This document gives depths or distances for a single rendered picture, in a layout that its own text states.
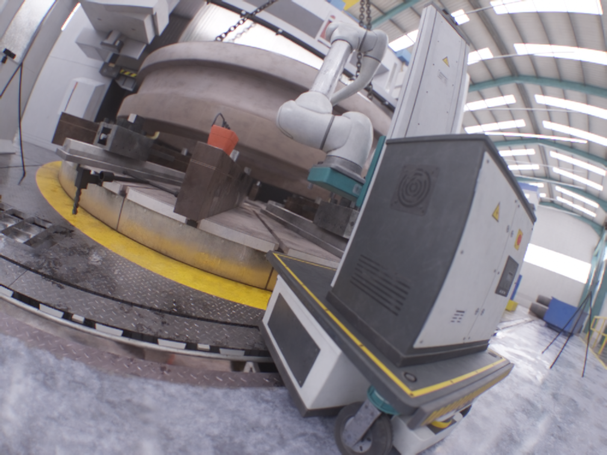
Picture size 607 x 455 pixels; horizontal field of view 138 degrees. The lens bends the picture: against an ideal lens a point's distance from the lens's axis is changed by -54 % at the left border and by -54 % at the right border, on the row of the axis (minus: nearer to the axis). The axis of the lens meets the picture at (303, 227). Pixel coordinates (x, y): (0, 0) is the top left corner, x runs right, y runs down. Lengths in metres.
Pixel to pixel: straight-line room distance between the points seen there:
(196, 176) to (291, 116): 0.56
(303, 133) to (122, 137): 1.65
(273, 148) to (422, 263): 1.65
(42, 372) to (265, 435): 0.58
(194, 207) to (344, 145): 0.76
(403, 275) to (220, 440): 0.57
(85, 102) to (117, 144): 3.08
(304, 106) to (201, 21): 5.06
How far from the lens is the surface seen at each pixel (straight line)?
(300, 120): 0.97
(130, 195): 1.69
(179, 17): 5.95
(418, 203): 0.60
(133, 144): 2.34
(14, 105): 4.14
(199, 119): 2.18
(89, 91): 5.29
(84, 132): 3.38
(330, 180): 0.89
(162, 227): 1.58
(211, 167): 1.26
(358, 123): 0.99
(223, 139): 1.40
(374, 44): 1.38
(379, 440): 0.64
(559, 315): 9.50
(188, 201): 1.28
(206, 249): 1.51
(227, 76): 2.44
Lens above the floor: 0.55
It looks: 4 degrees down
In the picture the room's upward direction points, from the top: 21 degrees clockwise
